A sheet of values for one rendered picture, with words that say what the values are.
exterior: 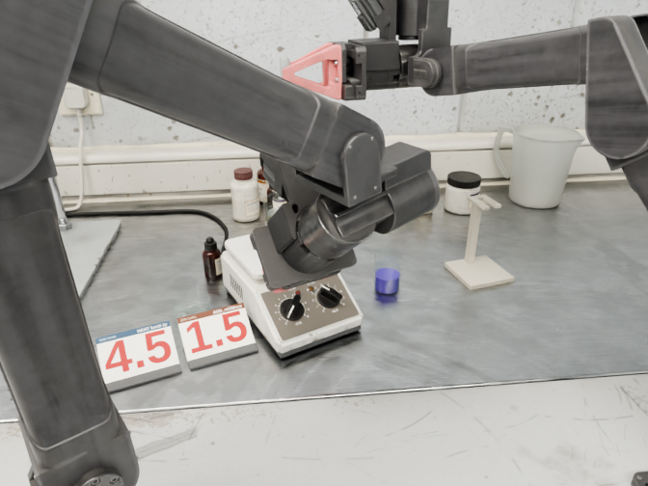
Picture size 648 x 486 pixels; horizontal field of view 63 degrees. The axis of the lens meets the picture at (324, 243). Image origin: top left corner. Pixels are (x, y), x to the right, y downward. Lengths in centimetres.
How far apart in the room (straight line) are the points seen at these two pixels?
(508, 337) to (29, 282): 60
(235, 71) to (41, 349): 21
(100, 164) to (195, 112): 88
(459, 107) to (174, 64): 97
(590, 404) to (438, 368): 17
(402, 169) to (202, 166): 75
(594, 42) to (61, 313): 48
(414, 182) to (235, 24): 73
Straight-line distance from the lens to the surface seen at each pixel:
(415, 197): 49
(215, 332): 73
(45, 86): 30
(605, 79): 55
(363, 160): 42
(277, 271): 53
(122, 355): 72
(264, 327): 71
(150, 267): 95
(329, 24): 116
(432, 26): 74
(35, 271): 35
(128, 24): 32
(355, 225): 46
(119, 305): 86
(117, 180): 122
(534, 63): 62
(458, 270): 90
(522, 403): 68
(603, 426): 69
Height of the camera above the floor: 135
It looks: 27 degrees down
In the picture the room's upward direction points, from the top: straight up
